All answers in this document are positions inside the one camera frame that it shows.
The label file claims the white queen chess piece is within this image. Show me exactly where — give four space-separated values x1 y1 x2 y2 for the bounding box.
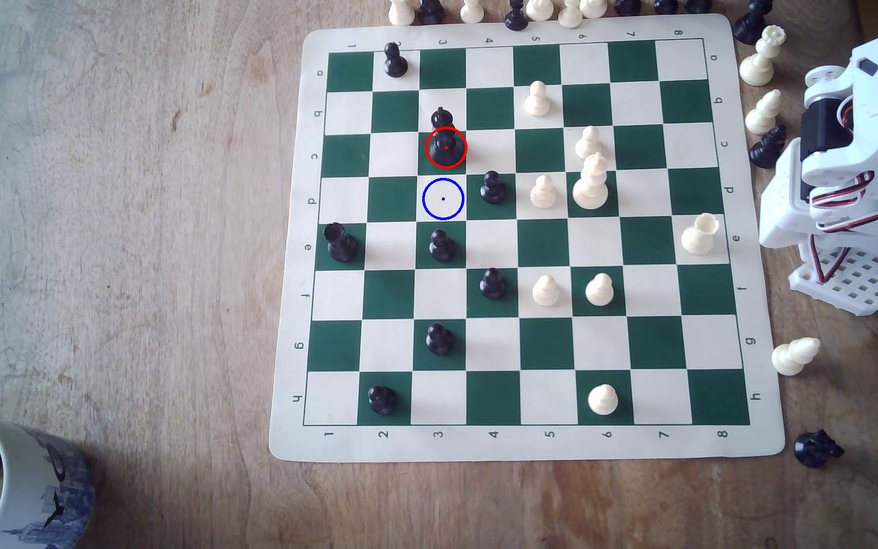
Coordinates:
738 24 787 87

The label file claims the black king chess piece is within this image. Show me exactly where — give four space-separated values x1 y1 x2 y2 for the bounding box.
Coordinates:
429 107 467 169

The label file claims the white mug with skyline print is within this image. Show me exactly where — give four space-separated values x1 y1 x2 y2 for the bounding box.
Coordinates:
0 408 97 549

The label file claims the green and white chess mat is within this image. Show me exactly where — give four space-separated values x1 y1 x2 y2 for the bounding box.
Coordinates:
268 13 786 464

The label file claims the white rook chess piece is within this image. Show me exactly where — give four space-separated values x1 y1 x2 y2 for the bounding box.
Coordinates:
680 212 719 256

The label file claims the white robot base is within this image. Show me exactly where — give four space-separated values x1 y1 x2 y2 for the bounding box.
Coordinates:
788 242 878 317

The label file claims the black rook chess piece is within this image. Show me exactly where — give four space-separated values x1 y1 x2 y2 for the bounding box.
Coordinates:
323 222 359 264

